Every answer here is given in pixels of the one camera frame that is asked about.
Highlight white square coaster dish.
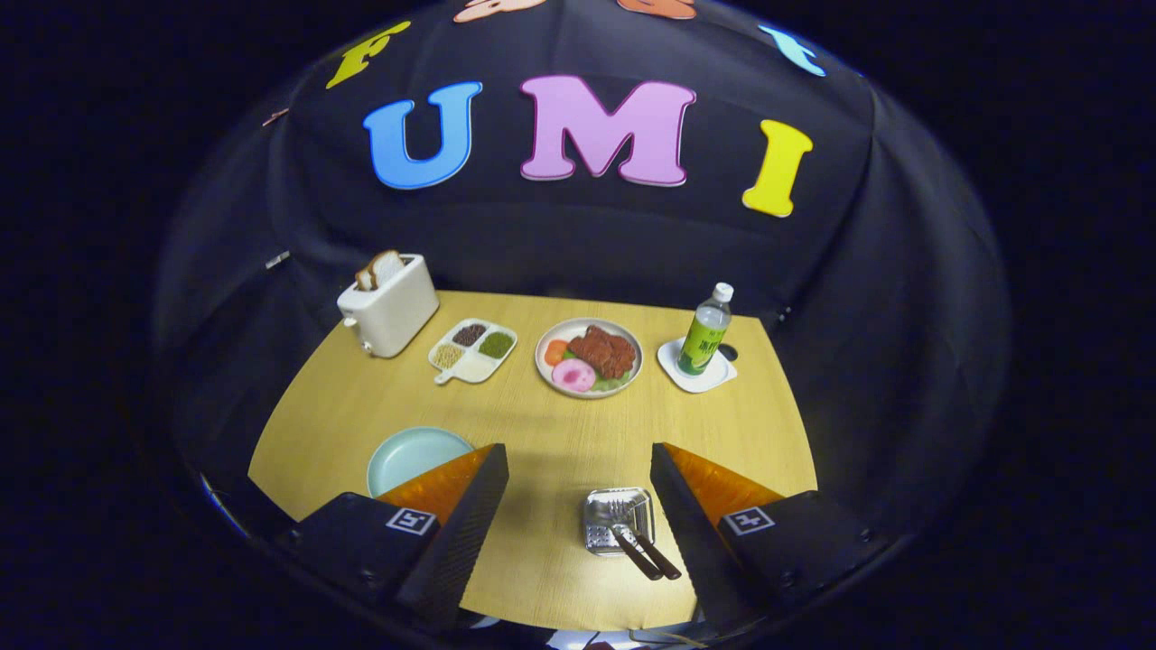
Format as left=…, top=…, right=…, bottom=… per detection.
left=657, top=337, right=738, bottom=395

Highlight pink round ham slice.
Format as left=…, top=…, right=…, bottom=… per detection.
left=552, top=357, right=598, bottom=394

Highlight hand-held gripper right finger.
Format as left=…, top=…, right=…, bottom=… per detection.
left=648, top=441, right=907, bottom=633

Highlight white toaster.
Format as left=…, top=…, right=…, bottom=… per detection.
left=337, top=253, right=441, bottom=359

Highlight metal spoon with brown handle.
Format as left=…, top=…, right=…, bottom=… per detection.
left=628, top=501, right=684, bottom=580

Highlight brown meat slices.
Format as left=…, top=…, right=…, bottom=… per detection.
left=567, top=325, right=638, bottom=381

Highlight metal fork with brown handle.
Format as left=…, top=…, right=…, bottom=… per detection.
left=603, top=499, right=665, bottom=581

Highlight light green plate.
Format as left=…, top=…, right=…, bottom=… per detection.
left=366, top=426, right=476, bottom=499

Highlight metal wire cutlery basket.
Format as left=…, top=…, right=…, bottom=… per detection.
left=583, top=487, right=657, bottom=557

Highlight green drink bottle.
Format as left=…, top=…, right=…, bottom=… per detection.
left=676, top=283, right=735, bottom=376

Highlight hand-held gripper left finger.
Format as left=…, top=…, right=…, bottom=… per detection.
left=274, top=442, right=511, bottom=633

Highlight white food plate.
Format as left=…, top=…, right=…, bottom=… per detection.
left=535, top=318, right=644, bottom=400

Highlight white divided tray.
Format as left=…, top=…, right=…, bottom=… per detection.
left=428, top=318, right=518, bottom=386

